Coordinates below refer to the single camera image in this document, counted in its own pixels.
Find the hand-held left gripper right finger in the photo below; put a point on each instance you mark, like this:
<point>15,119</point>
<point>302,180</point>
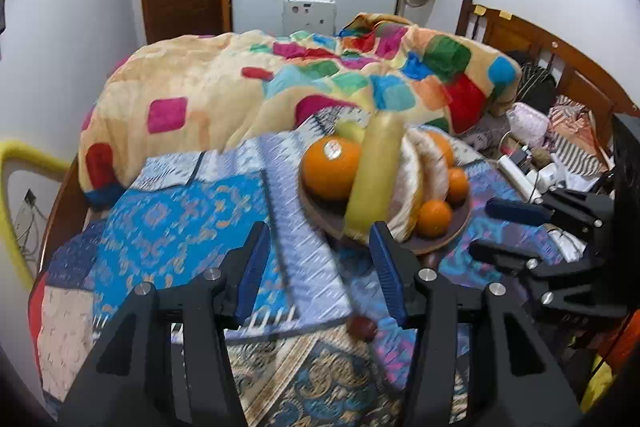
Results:
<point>387,267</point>

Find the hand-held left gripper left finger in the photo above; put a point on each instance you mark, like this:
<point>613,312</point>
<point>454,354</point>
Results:
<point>252,267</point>

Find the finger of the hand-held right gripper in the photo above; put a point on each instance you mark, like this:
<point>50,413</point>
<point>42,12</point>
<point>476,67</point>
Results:
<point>515,211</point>
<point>500,254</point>

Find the small orange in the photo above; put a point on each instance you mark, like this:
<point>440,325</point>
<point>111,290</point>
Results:
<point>434,218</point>
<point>458,185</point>

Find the dark red plum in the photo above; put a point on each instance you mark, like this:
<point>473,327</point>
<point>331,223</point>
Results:
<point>362,328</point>

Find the peeled pomelo segment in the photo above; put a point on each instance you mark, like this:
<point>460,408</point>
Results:
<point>410,187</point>

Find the dark brown round plate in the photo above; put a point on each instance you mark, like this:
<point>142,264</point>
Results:
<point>320,213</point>

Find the pink pomelo segment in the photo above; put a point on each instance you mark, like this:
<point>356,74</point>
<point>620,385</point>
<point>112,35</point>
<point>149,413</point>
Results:
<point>435,167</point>

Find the large orange with sticker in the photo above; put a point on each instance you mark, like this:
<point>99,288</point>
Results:
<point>443,148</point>
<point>330,167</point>

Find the yellow banana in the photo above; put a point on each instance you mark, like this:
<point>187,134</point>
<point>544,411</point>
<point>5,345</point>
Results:
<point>350,132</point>

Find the white power strip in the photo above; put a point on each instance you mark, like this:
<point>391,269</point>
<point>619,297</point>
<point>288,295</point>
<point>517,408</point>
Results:
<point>515,174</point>

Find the white charger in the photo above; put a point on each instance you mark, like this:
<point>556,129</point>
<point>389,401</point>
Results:
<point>550,176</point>

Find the grey patterned cloth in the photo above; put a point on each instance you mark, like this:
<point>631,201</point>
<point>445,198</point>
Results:
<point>480,139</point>

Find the striped cloth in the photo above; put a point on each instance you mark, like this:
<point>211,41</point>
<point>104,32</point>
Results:
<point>575,157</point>

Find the pink cloth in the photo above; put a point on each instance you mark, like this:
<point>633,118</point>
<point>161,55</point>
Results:
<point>527,122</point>

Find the blue patterned bedsheet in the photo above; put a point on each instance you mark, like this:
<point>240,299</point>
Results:
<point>175,217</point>

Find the black backpack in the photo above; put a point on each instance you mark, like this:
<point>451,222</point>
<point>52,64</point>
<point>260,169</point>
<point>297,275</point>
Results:
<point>537,79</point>

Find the wooden bed headboard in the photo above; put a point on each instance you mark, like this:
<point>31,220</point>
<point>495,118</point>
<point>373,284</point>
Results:
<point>575,77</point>

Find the colourful patchwork blanket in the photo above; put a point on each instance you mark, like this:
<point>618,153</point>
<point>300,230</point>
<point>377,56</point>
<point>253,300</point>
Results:
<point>200,77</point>

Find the yellow foam tube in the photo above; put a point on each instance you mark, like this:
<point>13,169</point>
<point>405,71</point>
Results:
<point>30,152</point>

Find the white box appliance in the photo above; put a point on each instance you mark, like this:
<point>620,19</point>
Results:
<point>307,14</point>

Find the wall socket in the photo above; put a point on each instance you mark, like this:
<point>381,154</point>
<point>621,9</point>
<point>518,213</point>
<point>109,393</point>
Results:
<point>27,202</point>

